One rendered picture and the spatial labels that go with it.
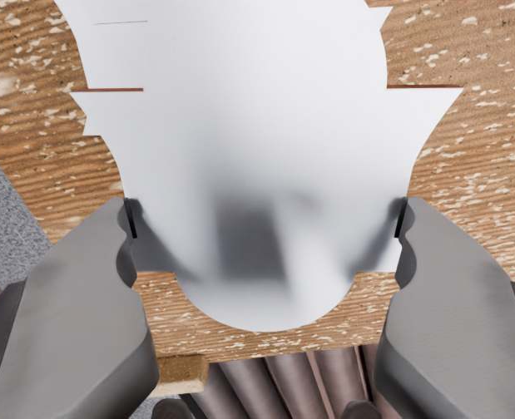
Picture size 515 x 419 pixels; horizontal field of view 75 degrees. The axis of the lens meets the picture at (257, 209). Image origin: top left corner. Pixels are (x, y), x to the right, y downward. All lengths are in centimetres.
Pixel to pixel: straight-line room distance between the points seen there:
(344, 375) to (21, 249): 32
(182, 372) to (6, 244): 18
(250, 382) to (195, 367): 9
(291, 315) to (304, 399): 27
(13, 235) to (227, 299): 21
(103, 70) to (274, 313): 15
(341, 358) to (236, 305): 22
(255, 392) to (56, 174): 29
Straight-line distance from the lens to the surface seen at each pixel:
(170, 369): 33
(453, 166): 23
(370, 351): 37
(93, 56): 20
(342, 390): 41
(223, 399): 44
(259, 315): 16
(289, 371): 38
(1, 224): 32
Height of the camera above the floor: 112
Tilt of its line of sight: 58 degrees down
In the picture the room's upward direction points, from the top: 178 degrees counter-clockwise
